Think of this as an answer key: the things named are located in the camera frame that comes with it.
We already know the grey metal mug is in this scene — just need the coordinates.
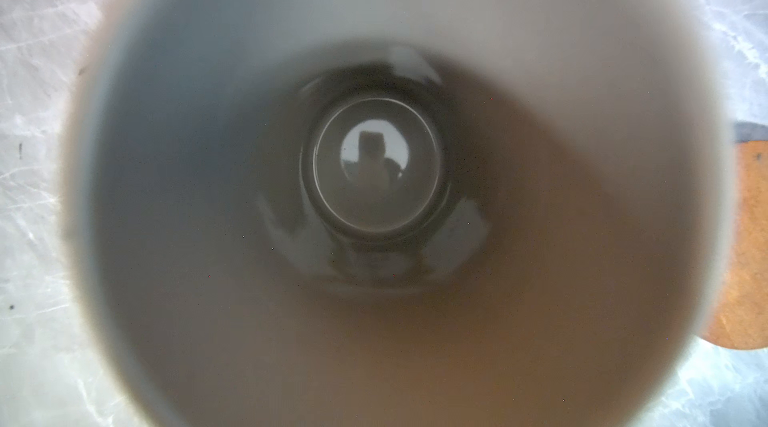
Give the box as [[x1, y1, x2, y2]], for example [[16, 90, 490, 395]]
[[63, 0, 733, 426]]

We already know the light brown wooden round coaster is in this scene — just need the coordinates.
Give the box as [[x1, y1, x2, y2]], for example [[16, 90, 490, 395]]
[[702, 141, 767, 350]]

